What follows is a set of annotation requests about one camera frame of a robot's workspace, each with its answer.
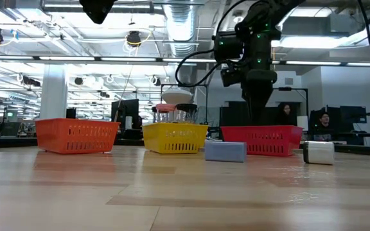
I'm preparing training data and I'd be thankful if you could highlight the silver ceiling duct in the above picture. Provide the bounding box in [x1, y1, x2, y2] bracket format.
[163, 0, 202, 58]

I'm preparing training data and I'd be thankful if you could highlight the small white silver box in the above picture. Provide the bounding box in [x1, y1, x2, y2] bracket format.
[302, 140, 335, 166]

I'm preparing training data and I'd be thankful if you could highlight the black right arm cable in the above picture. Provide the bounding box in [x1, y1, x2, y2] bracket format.
[174, 47, 226, 89]

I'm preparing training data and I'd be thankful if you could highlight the ceiling light strip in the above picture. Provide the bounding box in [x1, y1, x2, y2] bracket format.
[0, 55, 370, 67]

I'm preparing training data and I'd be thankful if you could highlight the orange plastic basket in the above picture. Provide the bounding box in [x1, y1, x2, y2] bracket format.
[35, 117, 121, 155]

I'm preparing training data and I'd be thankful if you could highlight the white dome lamp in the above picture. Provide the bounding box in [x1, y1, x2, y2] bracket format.
[161, 87, 194, 105]

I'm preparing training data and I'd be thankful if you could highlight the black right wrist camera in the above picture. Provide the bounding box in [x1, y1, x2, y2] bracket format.
[220, 66, 246, 88]

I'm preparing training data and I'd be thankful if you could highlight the yellow plastic basket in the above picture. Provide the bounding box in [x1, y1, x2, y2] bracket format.
[141, 122, 209, 155]

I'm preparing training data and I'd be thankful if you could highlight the red plastic basket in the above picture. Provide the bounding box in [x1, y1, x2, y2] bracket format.
[220, 124, 304, 158]

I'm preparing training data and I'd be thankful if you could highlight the person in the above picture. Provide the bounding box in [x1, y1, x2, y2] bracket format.
[276, 102, 294, 126]
[313, 112, 333, 142]

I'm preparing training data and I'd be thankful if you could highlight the small pink container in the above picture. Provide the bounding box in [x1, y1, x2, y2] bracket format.
[154, 103, 177, 124]

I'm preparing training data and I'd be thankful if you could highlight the black monitor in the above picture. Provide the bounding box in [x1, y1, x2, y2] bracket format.
[219, 101, 301, 126]
[110, 98, 140, 131]
[309, 105, 368, 142]

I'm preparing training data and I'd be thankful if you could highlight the white building column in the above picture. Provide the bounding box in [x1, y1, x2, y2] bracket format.
[39, 64, 69, 120]

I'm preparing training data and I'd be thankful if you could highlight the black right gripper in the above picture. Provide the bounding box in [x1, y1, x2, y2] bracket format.
[240, 69, 278, 126]

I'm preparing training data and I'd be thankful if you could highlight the black lidded round container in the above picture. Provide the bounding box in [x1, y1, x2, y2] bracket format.
[175, 103, 199, 124]

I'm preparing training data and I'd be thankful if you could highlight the light blue wall charger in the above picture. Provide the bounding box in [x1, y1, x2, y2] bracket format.
[204, 141, 248, 164]

